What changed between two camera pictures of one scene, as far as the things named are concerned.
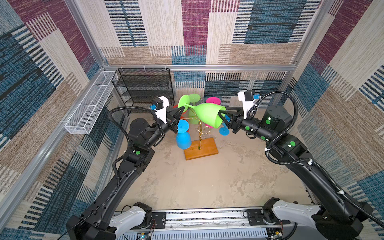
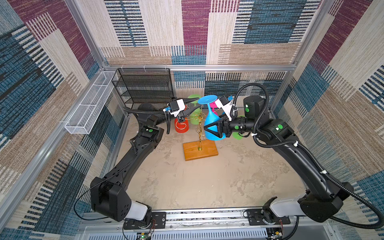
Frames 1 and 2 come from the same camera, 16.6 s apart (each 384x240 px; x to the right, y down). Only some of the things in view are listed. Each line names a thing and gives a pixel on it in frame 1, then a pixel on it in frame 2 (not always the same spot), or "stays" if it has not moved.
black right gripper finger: (237, 113) → (217, 123)
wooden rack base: (201, 148) stays
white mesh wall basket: (81, 121) stays
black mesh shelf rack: (143, 85) stays
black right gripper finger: (224, 120) → (219, 134)
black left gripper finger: (175, 128) → (188, 111)
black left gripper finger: (176, 113) → (189, 100)
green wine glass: (207, 113) → (236, 135)
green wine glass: (194, 118) stays
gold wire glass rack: (201, 130) stays
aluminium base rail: (219, 224) stays
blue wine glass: (183, 137) → (211, 118)
